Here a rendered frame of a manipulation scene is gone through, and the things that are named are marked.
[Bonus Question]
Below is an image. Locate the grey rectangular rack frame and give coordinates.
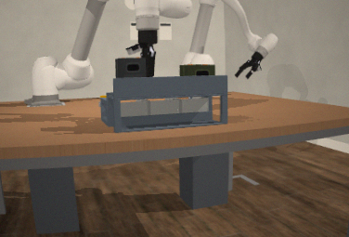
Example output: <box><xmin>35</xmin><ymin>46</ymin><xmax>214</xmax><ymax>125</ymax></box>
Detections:
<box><xmin>98</xmin><ymin>75</ymin><xmax>227</xmax><ymax>133</ymax></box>

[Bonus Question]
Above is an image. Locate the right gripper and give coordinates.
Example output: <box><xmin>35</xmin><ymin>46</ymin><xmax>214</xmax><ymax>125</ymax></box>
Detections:
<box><xmin>138</xmin><ymin>30</ymin><xmax>158</xmax><ymax>77</ymax></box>

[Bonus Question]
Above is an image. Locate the dark green case with orange latches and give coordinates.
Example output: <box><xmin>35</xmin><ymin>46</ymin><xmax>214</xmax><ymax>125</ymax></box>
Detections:
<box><xmin>179</xmin><ymin>64</ymin><xmax>215</xmax><ymax>76</ymax></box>

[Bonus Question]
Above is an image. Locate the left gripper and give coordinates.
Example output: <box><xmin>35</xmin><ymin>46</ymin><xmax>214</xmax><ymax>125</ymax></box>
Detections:
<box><xmin>235</xmin><ymin>52</ymin><xmax>263</xmax><ymax>79</ymax></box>

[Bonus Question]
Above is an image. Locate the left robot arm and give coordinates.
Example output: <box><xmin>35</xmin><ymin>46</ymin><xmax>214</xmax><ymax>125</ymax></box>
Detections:
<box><xmin>181</xmin><ymin>0</ymin><xmax>278</xmax><ymax>65</ymax></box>

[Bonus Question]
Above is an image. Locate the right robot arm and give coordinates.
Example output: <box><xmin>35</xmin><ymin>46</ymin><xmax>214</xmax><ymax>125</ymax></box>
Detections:
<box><xmin>24</xmin><ymin>0</ymin><xmax>192</xmax><ymax>106</ymax></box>

